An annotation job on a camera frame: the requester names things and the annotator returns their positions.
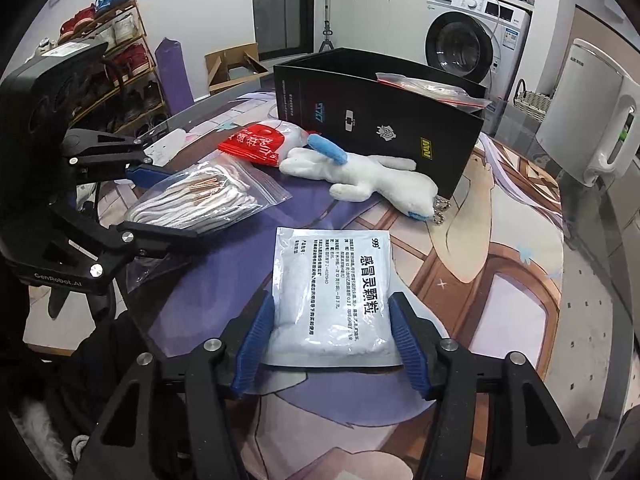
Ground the red white balloon glue pack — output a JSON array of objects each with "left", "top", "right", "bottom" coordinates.
[{"left": 217, "top": 119, "right": 308, "bottom": 167}]

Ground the white medicine granule packet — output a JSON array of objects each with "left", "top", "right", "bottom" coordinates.
[{"left": 262, "top": 228, "right": 400, "bottom": 368}]

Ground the white plush toy blue ear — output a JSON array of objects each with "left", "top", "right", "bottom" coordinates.
[{"left": 279, "top": 133, "right": 438, "bottom": 221}]

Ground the bagged beige rope bundle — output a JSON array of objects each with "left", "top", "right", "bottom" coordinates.
[{"left": 375, "top": 71, "right": 494, "bottom": 111}]

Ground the wooden shoe rack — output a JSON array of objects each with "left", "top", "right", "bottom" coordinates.
[{"left": 34, "top": 0, "right": 168, "bottom": 138}]

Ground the purple rolled yoga mat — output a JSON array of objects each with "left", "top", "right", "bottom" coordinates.
[{"left": 155, "top": 38, "right": 194, "bottom": 115}]

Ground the brown cardboard box on floor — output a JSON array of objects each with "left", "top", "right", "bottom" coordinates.
[{"left": 204, "top": 42, "right": 269, "bottom": 96}]

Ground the black cardboard storage box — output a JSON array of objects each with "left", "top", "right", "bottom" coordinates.
[{"left": 273, "top": 48, "right": 486, "bottom": 200}]

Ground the floor mop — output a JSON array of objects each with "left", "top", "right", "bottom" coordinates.
[{"left": 318, "top": 0, "right": 334, "bottom": 52}]

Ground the white electric kettle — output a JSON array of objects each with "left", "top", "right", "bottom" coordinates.
[{"left": 536, "top": 38, "right": 639, "bottom": 186}]

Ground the white wicker basket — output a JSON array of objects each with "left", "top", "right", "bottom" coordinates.
[{"left": 513, "top": 79, "right": 551, "bottom": 122}]

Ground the white front-load washing machine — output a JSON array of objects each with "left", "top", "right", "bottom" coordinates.
[{"left": 425, "top": 0, "right": 532, "bottom": 101}]

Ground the bagged white cord bundle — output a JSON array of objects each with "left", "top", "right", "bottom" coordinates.
[{"left": 121, "top": 152, "right": 293, "bottom": 236}]

